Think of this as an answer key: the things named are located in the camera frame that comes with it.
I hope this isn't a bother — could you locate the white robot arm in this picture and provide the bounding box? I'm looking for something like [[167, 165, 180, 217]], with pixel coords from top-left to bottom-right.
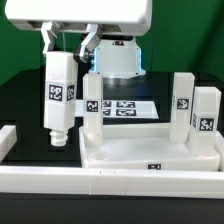
[[5, 0, 153, 79]]

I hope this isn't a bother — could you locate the white U-shaped fence frame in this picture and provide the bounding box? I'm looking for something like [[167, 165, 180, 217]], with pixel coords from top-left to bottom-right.
[[0, 125, 224, 199]]

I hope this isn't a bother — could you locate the white desk top tray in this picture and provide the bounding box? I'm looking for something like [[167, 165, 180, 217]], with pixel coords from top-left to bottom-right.
[[79, 123, 221, 172]]

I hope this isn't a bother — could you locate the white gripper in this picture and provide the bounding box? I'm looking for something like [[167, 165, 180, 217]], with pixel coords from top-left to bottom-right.
[[5, 0, 152, 63]]

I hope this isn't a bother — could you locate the fiducial marker sheet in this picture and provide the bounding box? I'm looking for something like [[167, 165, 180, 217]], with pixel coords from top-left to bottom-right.
[[73, 99, 160, 120]]

